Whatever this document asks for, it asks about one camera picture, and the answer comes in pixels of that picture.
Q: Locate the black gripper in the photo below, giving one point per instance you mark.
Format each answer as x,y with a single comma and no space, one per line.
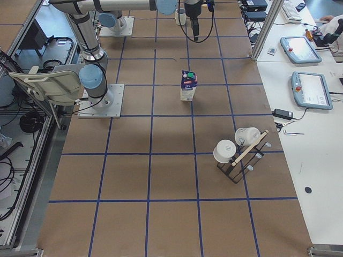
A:
192,10

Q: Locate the white ceramic mug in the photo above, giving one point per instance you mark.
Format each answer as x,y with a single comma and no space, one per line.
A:
180,17

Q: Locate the blue white milk carton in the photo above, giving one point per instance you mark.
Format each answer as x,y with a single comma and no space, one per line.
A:
188,85

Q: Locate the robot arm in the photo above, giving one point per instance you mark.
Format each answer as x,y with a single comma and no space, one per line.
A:
166,8
101,99

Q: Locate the white cup on rack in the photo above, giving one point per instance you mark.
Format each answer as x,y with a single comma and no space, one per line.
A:
224,151
246,136

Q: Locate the white keyboard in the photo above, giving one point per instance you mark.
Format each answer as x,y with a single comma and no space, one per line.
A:
290,13

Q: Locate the upper teach pendant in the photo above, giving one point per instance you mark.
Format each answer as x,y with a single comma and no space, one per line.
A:
299,50

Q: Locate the teach pendant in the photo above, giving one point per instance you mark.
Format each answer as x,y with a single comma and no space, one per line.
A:
310,90
299,50

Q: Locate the black power adapter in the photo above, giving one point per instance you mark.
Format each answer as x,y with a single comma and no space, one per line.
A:
283,114

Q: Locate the lower teach pendant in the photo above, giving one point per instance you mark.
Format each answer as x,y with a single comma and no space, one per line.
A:
310,90

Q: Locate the black scissors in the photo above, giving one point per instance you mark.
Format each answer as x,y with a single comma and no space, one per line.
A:
279,126

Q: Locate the allen key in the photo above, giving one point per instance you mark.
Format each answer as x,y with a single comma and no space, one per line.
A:
292,133

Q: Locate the white plastic chair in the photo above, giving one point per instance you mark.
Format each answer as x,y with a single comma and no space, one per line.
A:
60,87

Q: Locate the aluminium frame post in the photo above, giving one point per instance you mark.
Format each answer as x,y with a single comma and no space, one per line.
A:
271,17

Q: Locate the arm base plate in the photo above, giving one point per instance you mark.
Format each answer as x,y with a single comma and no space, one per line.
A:
110,105
120,26

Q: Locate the black wire cup rack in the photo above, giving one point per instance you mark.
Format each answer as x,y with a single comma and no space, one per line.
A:
244,159

